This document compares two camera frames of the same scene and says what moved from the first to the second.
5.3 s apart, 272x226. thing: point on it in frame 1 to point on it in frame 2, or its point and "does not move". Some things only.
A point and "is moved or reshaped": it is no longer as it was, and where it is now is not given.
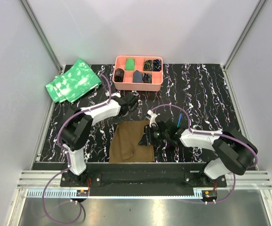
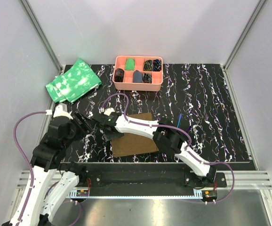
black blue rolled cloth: (156, 65) does not move
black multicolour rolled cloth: (148, 65) does not move
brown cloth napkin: (124, 146) is moved or reshaped
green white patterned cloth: (76, 82) does not move
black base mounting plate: (143, 177) does not move
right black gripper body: (155, 134) to (108, 137)
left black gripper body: (125, 115) to (79, 130)
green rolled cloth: (130, 64) does not move
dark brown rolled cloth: (119, 73) does not move
